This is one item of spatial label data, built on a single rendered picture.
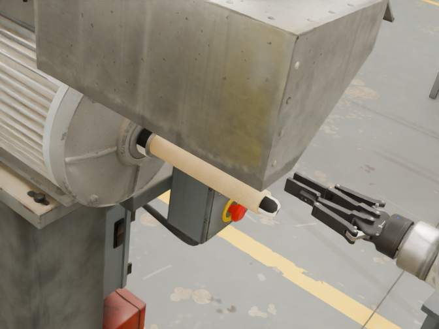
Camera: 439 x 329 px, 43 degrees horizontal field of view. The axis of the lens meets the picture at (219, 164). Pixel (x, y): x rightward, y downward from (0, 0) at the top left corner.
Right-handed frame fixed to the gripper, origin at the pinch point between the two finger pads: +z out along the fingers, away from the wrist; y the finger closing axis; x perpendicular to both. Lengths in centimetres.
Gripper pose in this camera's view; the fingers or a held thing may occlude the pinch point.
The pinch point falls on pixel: (305, 188)
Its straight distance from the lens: 106.3
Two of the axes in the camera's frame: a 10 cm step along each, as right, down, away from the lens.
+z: -7.8, -4.3, 4.5
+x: 1.3, -8.2, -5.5
